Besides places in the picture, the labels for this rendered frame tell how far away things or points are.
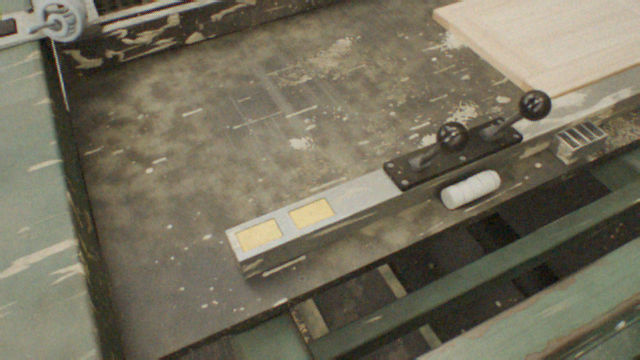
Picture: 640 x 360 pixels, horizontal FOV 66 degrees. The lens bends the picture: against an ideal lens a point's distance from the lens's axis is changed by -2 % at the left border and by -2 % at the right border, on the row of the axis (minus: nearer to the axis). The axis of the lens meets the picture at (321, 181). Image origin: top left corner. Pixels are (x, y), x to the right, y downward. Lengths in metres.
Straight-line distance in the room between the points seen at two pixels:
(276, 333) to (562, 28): 0.76
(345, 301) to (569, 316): 2.19
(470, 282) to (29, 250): 0.52
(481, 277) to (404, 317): 0.12
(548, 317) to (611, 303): 0.07
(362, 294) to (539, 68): 1.90
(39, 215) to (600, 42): 0.93
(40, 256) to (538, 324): 0.52
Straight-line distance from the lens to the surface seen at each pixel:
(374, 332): 0.64
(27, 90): 0.84
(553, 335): 0.57
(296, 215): 0.62
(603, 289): 0.62
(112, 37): 0.98
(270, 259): 0.61
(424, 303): 0.67
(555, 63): 0.97
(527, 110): 0.63
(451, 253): 2.33
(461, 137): 0.56
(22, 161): 0.72
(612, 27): 1.11
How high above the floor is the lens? 1.98
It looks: 43 degrees down
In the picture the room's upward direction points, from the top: 78 degrees counter-clockwise
